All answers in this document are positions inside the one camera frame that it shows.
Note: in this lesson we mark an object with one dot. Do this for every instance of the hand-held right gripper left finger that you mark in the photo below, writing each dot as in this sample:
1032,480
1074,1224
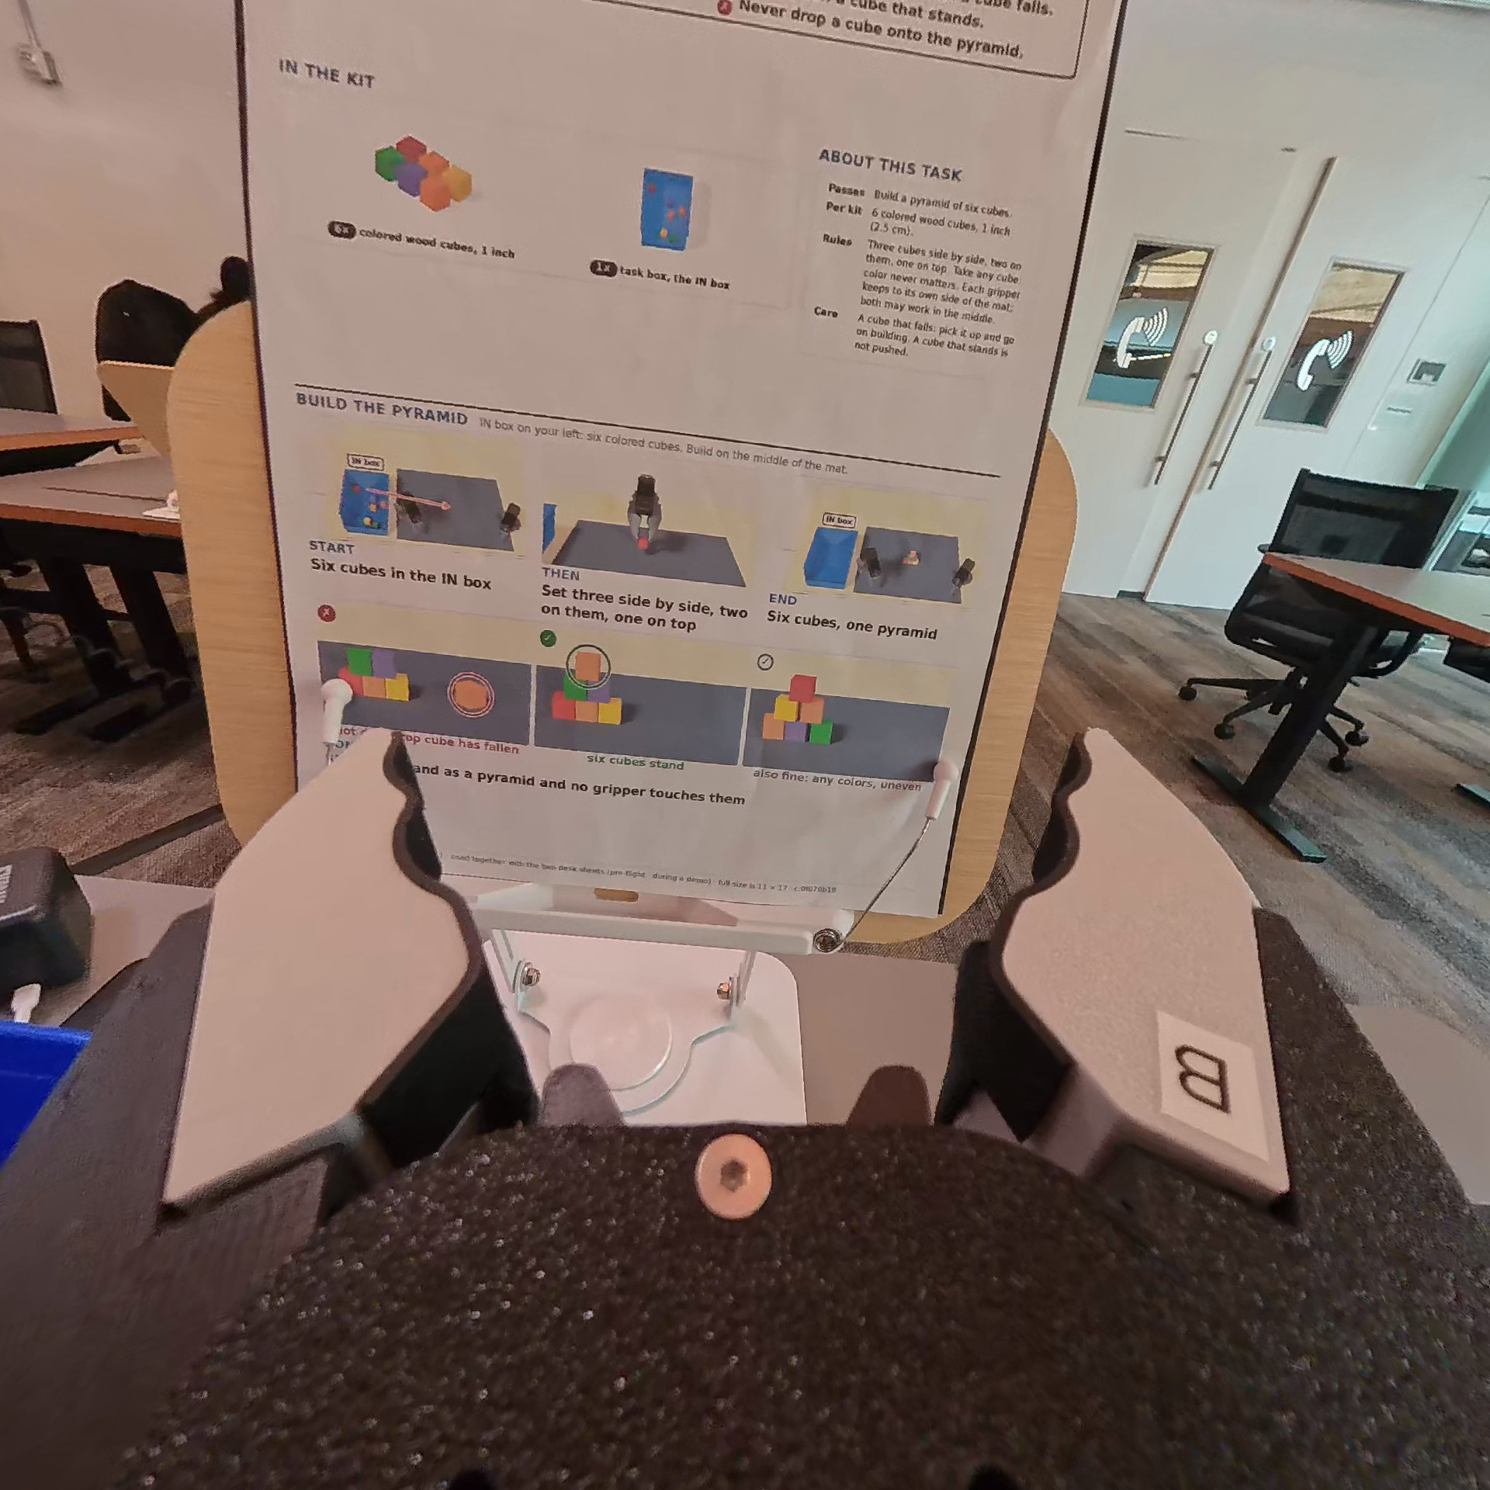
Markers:
302,988

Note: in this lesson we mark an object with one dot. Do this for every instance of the phone icon door window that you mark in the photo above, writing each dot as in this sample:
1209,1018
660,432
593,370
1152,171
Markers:
1327,351

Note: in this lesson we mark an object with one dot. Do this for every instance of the wooden top office desk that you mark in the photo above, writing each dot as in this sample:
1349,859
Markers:
80,501

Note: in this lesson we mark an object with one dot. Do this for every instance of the small wooden display board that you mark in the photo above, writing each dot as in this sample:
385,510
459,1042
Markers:
140,406

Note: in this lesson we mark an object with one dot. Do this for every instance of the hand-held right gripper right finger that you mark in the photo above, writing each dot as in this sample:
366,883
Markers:
1141,965

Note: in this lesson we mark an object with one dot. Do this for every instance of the black office chair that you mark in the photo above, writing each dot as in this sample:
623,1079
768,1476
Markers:
23,367
1349,525

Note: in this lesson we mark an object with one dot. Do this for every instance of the long office desk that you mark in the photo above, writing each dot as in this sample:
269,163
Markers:
56,430

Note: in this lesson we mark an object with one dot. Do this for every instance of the brown edged office desk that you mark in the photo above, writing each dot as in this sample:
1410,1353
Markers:
1398,596

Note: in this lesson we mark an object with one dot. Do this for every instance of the blue plastic box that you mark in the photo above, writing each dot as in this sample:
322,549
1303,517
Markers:
36,1084

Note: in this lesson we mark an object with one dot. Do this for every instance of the black device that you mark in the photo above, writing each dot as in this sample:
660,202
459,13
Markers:
43,923

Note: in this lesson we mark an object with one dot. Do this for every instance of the white metal board stand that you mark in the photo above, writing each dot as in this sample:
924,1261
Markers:
764,1073

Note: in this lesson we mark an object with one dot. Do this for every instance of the printed instruction sheet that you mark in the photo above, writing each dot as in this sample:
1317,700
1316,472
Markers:
700,351

